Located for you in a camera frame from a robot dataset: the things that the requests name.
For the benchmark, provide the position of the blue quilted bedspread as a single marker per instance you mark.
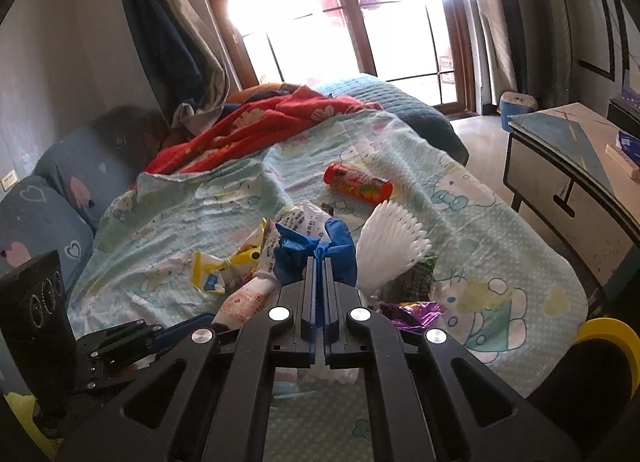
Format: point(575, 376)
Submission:
point(400, 97)

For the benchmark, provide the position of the white printed plastic wrapper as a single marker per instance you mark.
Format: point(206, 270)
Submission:
point(300, 214)

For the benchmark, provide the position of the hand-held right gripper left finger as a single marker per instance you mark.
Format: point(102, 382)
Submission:
point(311, 292)

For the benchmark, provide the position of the grey blue heart pillow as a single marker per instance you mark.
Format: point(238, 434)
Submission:
point(85, 162)
point(35, 222)

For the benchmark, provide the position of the yellow green floor mat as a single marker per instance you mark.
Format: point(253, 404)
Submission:
point(22, 404)

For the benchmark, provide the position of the light blue cartoon bed sheet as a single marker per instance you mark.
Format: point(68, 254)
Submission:
point(200, 222)

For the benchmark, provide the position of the small blue bin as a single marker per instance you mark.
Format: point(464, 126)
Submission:
point(517, 109)

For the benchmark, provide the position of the dark blue curtain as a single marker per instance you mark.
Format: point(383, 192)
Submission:
point(507, 42)
point(150, 32)

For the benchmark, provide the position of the red flowered blanket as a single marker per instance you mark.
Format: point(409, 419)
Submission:
point(240, 137)

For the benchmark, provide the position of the white flat box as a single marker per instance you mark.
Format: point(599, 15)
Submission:
point(622, 158)

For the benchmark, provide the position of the blue rubber glove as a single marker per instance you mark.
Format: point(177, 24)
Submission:
point(337, 242)

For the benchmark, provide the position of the dark tv cabinet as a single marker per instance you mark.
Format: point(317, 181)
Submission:
point(625, 112)

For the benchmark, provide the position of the dark brown cushion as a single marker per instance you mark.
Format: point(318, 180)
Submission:
point(135, 124)

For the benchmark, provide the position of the green snack wrapper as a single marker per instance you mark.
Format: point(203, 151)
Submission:
point(417, 279)

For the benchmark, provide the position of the wooden framed glass door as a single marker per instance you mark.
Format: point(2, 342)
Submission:
point(350, 17)

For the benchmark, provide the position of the white tube with red print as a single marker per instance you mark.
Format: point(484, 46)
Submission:
point(245, 299)

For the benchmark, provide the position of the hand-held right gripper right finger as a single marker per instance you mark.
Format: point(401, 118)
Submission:
point(326, 292)

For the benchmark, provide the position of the blue tissue box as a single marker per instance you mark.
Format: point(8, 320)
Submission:
point(629, 141)

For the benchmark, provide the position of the white ribbed plastic wrapper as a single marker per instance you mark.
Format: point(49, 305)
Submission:
point(390, 242)

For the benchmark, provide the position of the beige curtain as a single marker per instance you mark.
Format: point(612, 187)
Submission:
point(480, 17)
point(195, 32)

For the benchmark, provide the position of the wall socket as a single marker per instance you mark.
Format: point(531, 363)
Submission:
point(7, 181)

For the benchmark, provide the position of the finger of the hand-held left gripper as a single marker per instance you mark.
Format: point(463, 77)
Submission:
point(175, 336)
point(120, 334)

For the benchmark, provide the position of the red cylindrical snack can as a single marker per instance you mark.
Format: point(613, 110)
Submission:
point(355, 183)

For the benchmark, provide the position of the purple foil wrapper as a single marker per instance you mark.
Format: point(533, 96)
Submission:
point(415, 313)

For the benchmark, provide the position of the yellow snack wrapper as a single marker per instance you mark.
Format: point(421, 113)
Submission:
point(215, 269)

